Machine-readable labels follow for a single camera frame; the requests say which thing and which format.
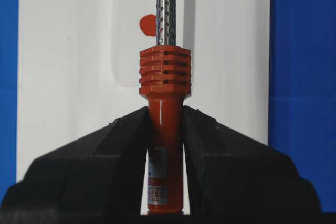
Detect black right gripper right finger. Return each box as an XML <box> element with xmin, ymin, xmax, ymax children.
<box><xmin>182</xmin><ymin>106</ymin><xmax>321</xmax><ymax>223</ymax></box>

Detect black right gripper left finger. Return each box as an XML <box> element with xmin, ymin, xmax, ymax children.
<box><xmin>1</xmin><ymin>107</ymin><xmax>152</xmax><ymax>223</ymax></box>

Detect white base board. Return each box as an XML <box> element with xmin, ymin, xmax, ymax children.
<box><xmin>16</xmin><ymin>0</ymin><xmax>271</xmax><ymax>214</ymax></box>

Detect near orange mark dot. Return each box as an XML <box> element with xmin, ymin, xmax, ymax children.
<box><xmin>139</xmin><ymin>14</ymin><xmax>156</xmax><ymax>37</ymax></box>

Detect blue table mat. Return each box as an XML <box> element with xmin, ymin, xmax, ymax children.
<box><xmin>1</xmin><ymin>0</ymin><xmax>335</xmax><ymax>212</ymax></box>

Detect orange handled soldering iron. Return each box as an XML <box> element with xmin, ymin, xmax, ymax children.
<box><xmin>139</xmin><ymin>0</ymin><xmax>191</xmax><ymax>215</ymax></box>

